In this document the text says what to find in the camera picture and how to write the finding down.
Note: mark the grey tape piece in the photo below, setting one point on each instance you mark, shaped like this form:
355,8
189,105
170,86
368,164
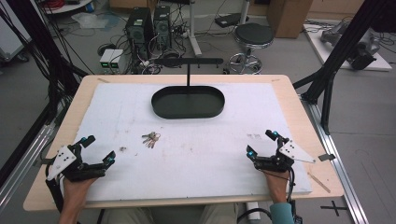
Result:
326,157

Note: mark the white board with equipment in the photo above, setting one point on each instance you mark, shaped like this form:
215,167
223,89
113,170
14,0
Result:
348,46

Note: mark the white desk leg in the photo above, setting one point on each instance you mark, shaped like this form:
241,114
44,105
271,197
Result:
193,31

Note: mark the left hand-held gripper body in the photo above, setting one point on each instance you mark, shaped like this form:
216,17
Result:
70,165

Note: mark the black key rack with tray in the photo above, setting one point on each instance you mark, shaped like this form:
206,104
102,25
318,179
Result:
187,102

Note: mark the black round stool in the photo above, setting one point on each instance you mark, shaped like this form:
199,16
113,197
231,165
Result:
252,37

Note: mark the black tape cross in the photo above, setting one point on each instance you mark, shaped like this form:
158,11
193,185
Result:
333,207

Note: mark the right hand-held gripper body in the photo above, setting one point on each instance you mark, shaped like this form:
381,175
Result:
281,160

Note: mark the white foam mat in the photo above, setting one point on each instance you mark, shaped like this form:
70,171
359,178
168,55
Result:
193,161

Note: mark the black flat device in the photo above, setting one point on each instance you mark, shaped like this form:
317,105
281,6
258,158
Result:
229,20

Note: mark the thin wooden stick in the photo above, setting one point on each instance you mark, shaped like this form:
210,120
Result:
319,183

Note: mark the black metal frame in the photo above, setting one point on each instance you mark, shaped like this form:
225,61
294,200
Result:
339,46

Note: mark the aluminium rail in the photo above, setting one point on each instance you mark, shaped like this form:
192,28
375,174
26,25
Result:
336,168
21,174

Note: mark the cardboard box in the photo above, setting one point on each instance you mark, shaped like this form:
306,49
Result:
288,17

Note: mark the person's right hand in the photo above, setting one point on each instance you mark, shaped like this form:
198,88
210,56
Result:
277,185

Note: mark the person's left hand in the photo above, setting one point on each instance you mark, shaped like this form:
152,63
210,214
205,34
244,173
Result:
74,193

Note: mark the white power supply box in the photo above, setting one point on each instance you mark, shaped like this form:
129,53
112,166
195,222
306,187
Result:
115,59
106,58

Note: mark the white round table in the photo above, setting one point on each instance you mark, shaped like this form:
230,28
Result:
67,6

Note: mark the grey panel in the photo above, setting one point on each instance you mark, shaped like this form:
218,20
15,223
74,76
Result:
9,34

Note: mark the white roll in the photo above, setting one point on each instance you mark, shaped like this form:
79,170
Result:
252,210

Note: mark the bunch of keys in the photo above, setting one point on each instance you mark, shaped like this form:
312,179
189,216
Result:
151,139

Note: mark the black computer tower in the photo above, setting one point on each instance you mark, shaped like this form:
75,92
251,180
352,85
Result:
138,29
162,26

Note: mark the clear plastic bag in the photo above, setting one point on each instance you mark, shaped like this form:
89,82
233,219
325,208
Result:
93,21

